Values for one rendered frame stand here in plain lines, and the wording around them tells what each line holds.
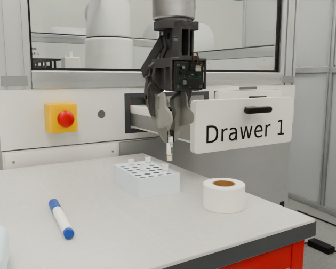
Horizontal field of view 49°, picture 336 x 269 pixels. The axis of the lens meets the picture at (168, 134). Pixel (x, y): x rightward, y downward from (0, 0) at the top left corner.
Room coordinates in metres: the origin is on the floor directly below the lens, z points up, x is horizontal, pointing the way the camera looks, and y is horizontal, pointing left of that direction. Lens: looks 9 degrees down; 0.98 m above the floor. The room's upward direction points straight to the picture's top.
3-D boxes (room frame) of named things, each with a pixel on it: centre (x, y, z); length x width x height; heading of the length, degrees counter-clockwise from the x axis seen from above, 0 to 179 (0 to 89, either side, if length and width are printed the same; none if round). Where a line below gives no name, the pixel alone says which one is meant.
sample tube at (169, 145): (0.68, 0.00, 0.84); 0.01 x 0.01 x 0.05
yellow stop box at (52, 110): (0.92, 0.27, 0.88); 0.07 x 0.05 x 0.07; 121
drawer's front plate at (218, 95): (1.27, -0.28, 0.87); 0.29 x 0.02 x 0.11; 121
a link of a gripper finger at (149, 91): (0.67, 0.02, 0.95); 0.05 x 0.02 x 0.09; 119
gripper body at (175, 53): (0.66, -0.01, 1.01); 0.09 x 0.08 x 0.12; 29
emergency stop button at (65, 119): (0.89, 0.25, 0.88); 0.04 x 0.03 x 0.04; 121
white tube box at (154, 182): (0.71, 0.04, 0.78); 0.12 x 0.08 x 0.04; 29
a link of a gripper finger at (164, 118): (0.66, 0.00, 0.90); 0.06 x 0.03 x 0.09; 29
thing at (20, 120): (1.54, 0.21, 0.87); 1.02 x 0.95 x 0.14; 121
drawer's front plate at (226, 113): (0.83, -0.17, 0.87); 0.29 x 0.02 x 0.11; 121
